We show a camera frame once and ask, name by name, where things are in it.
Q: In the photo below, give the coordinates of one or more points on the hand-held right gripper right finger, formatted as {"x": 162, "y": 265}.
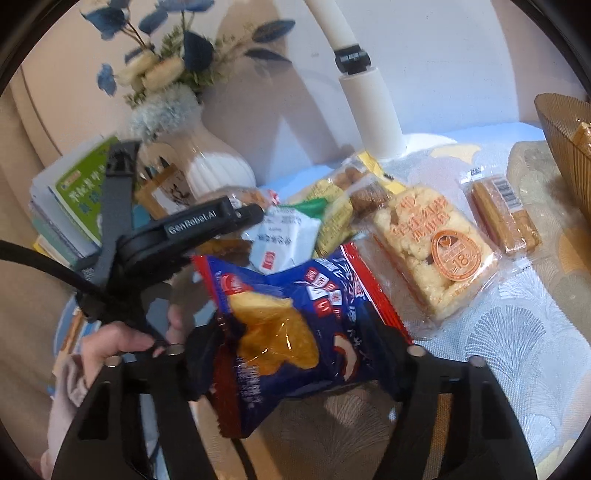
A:
{"x": 399, "y": 369}

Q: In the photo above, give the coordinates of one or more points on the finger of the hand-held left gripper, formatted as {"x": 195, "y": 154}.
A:
{"x": 249, "y": 214}

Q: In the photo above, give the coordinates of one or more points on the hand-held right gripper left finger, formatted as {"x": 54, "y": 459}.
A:
{"x": 196, "y": 360}

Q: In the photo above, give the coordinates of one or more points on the blue chip packet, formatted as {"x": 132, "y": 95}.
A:
{"x": 286, "y": 332}

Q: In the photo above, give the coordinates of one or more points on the cracker pack with barcode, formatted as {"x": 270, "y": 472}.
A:
{"x": 508, "y": 217}

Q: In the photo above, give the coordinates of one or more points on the gold ribbed bowl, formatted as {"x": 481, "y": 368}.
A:
{"x": 561, "y": 152}

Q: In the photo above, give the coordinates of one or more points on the person's left hand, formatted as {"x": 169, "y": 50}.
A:
{"x": 115, "y": 344}

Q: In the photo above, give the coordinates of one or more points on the red striped snack bag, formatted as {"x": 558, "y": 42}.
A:
{"x": 256, "y": 196}

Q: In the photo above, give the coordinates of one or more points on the white green snack packet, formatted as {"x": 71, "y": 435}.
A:
{"x": 281, "y": 240}

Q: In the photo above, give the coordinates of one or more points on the brown pen holder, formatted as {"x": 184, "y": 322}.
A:
{"x": 166, "y": 194}

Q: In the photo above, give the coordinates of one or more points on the white ribbed vase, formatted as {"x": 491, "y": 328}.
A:
{"x": 217, "y": 161}

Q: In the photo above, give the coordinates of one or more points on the bunch of pens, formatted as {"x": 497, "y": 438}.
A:
{"x": 154, "y": 166}

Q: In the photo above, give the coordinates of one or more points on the green cover book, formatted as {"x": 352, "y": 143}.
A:
{"x": 85, "y": 194}

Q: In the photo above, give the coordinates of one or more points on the yellow green snack packet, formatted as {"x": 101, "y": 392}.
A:
{"x": 332, "y": 217}

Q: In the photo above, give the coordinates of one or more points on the pale book stack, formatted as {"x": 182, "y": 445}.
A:
{"x": 51, "y": 217}

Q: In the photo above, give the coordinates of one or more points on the brown pastry snack packet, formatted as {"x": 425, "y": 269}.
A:
{"x": 364, "y": 189}

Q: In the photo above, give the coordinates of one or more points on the puffed rice cake packet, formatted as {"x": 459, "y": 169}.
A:
{"x": 434, "y": 249}

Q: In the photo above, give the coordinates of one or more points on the fan pattern tablecloth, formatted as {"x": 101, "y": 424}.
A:
{"x": 521, "y": 332}

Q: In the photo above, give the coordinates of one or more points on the white desk lamp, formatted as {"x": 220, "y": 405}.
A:
{"x": 369, "y": 106}

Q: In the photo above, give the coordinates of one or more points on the artificial flower bouquet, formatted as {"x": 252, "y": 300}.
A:
{"x": 171, "y": 60}

